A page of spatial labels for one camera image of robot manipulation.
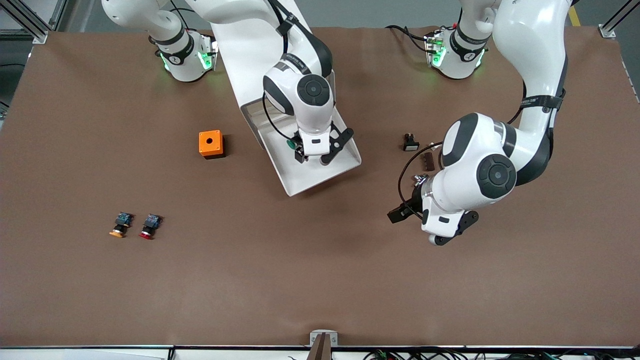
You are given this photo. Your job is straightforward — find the white drawer cabinet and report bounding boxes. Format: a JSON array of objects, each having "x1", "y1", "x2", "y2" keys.
[{"x1": 210, "y1": 0, "x2": 337, "y2": 151}]

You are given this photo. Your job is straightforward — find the red push button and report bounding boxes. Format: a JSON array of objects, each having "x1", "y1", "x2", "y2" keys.
[{"x1": 139, "y1": 213, "x2": 164, "y2": 240}]

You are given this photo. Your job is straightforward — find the yellow push button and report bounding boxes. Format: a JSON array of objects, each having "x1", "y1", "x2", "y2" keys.
[{"x1": 109, "y1": 212, "x2": 134, "y2": 238}]

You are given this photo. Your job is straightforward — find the brown table mat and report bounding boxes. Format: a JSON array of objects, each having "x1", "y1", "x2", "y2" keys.
[{"x1": 0, "y1": 25, "x2": 640, "y2": 349}]

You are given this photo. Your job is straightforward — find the white edge board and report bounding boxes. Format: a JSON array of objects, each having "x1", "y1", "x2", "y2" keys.
[{"x1": 0, "y1": 348, "x2": 173, "y2": 360}]

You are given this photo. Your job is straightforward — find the orange button enclosure box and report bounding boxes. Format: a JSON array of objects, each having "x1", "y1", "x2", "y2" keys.
[{"x1": 198, "y1": 130, "x2": 226, "y2": 160}]

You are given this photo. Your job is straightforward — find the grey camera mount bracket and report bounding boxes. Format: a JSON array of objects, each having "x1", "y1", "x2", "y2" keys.
[{"x1": 306, "y1": 329, "x2": 339, "y2": 360}]

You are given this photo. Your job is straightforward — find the aluminium frame profile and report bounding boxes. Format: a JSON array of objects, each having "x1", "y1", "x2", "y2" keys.
[
  {"x1": 0, "y1": 0, "x2": 68, "y2": 43},
  {"x1": 599, "y1": 0, "x2": 640, "y2": 39}
]

